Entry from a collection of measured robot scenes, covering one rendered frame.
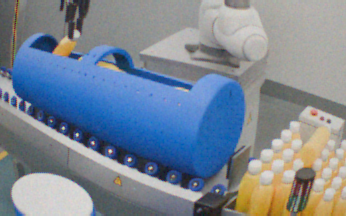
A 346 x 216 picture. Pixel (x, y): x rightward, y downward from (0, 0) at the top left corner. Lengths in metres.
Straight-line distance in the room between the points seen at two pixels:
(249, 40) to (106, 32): 1.79
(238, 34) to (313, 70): 2.57
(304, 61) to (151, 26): 1.49
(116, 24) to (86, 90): 1.81
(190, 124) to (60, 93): 0.49
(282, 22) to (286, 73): 0.44
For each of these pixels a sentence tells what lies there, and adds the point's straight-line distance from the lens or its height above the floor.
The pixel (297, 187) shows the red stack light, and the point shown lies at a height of 1.23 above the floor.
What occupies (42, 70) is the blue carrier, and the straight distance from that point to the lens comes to 2.08.
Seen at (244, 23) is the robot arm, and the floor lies 1.31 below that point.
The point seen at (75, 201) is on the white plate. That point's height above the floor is 1.04.
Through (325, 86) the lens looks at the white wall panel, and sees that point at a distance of 4.62.
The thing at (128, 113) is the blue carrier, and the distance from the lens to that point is 1.81.
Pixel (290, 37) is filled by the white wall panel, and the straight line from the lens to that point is 4.59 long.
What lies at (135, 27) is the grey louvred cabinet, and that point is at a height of 0.80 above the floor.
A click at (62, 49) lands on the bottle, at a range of 2.18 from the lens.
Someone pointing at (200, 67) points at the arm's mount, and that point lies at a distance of 2.31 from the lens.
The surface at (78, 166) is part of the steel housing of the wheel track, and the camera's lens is 2.08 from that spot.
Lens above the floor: 1.91
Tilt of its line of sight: 25 degrees down
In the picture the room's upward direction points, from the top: 2 degrees clockwise
